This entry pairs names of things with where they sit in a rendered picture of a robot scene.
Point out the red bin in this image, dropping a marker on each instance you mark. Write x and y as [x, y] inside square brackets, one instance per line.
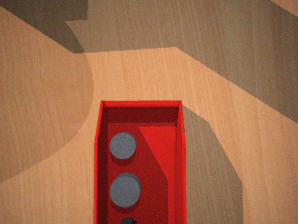
[159, 161]

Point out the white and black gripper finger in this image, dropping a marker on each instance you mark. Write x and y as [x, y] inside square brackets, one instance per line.
[128, 221]

